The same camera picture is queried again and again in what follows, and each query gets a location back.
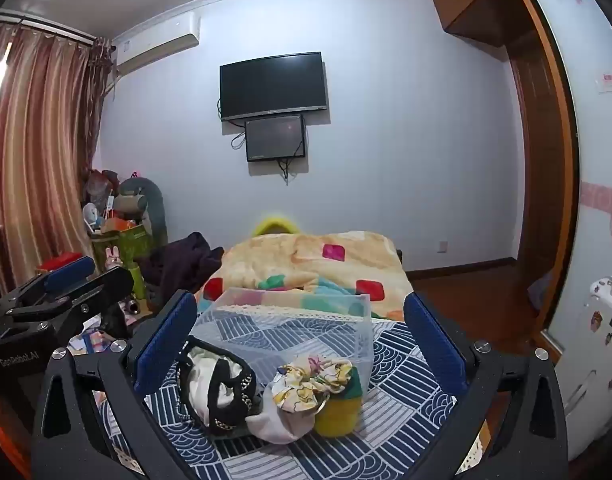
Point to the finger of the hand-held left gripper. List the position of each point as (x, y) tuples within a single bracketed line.
[(68, 269), (98, 287)]

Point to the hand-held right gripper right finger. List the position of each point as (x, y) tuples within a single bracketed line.
[(434, 346)]

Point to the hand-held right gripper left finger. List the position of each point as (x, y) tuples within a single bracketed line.
[(165, 342)]

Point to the black and white garment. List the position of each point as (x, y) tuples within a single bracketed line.
[(221, 385)]

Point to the clear plastic storage box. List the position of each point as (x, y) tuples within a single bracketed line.
[(286, 317)]

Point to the floral fabric scrunchie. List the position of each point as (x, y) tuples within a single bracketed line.
[(306, 377)]

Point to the white cloth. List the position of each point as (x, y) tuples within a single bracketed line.
[(281, 425)]

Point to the red box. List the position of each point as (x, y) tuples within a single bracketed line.
[(61, 262)]

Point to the pink bunny toy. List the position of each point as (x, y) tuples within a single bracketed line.
[(113, 259)]

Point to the green paper bag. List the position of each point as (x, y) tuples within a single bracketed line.
[(128, 242)]

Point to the dark cloth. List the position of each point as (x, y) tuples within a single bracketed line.
[(178, 265)]

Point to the blue patterned bed sheet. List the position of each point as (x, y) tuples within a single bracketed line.
[(411, 425)]

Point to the grey plush toy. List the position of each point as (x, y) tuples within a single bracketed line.
[(143, 205)]

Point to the striped red curtain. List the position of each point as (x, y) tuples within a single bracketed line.
[(36, 150)]

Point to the orange blanket with coloured squares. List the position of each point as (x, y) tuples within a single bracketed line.
[(286, 260)]

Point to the white fridge with stickers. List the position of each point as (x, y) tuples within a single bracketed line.
[(593, 360)]

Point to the yellow plush item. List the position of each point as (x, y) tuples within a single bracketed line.
[(273, 222)]

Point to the small black monitor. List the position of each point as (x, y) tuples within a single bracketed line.
[(275, 137)]

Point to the white air conditioner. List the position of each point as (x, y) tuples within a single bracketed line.
[(153, 45)]

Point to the white door with pink stickers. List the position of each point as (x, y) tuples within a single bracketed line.
[(586, 110)]

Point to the wall socket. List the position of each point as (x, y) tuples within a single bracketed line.
[(443, 246)]

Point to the black wall television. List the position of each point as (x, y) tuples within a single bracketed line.
[(273, 85)]

